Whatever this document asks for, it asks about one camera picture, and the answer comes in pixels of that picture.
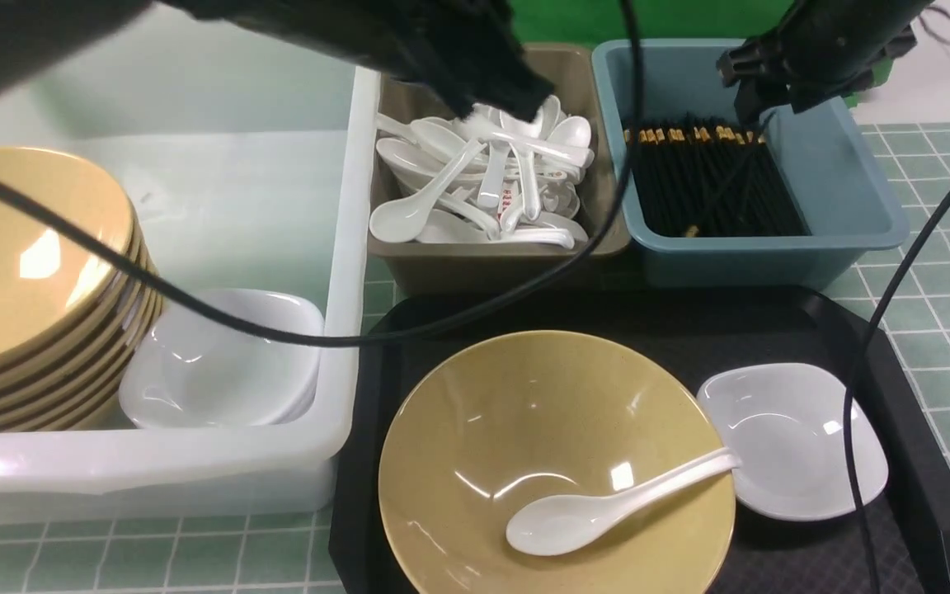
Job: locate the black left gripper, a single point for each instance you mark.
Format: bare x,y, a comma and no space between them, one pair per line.
465,52

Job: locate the pile of white spoons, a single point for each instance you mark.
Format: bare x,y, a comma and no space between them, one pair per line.
489,179

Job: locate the bundle of black chopsticks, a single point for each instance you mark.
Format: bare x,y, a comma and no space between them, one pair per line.
705,177

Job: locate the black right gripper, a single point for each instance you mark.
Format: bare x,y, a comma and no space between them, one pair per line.
818,51

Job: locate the stack of white dishes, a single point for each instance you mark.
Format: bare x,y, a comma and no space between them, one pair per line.
191,373

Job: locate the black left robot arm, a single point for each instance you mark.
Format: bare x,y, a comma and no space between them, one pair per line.
34,35

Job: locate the white square side dish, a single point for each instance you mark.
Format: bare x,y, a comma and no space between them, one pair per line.
784,421

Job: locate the large white plastic tub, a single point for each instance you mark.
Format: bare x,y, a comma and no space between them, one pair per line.
250,165

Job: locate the yellow noodle bowl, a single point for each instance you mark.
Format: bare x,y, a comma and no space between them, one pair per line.
541,413

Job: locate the white soup spoon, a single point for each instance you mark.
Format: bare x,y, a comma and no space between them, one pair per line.
559,524

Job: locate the green backdrop cloth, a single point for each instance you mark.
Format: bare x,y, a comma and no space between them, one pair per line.
590,23

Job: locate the stack of yellow bowls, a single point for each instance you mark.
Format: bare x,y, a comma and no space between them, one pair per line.
69,322

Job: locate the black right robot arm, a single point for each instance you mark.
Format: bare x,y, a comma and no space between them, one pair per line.
818,51

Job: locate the brown spoon bin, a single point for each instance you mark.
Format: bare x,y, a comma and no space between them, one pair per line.
494,268

